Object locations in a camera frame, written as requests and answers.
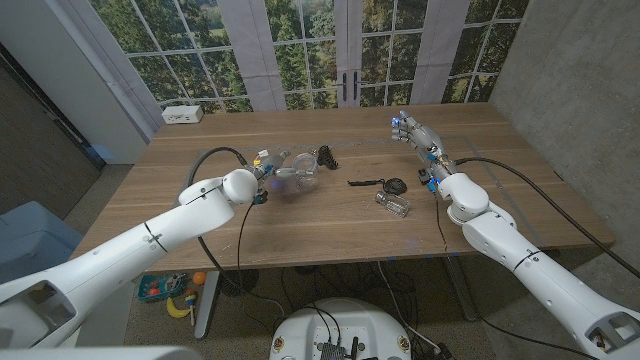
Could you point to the white table leg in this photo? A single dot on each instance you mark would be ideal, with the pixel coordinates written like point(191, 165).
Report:
point(205, 315)

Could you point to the teal toy tray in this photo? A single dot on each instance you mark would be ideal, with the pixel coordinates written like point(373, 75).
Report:
point(160, 287)

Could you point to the grey table leg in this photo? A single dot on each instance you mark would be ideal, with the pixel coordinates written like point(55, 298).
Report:
point(461, 295)

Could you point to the black round fan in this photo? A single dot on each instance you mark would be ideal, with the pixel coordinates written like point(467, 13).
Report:
point(240, 282)

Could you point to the colourful toy maraca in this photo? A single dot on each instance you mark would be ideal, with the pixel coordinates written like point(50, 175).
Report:
point(191, 300)

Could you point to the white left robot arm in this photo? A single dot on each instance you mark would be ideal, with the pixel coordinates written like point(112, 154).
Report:
point(150, 240)

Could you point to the white robot torso base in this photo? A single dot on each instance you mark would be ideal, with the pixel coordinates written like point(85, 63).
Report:
point(345, 320)

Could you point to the white robot head rim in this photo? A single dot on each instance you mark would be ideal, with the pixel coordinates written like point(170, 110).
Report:
point(100, 354)

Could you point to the yellow toy banana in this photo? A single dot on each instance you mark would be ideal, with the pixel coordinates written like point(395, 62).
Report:
point(175, 311)

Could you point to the clear hinged glass jar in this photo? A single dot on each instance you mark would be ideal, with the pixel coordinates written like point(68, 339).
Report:
point(306, 185)

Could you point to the blue plastic storage bin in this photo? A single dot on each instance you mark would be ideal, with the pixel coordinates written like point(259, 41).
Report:
point(30, 240)

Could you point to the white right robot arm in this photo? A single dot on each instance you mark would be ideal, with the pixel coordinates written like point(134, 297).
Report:
point(530, 270)

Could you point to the printed window backdrop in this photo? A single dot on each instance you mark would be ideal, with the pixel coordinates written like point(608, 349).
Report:
point(300, 60)

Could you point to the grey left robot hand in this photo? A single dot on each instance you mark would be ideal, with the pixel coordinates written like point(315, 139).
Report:
point(270, 162)

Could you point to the white power outlet box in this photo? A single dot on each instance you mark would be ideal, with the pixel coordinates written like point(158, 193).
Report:
point(182, 114)

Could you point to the orange ball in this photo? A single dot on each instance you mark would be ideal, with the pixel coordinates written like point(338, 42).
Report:
point(200, 278)

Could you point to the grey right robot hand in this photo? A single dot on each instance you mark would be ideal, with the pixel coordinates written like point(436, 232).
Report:
point(425, 137)

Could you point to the small clear glass bottle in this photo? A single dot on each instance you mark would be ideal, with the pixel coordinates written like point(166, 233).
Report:
point(394, 204)

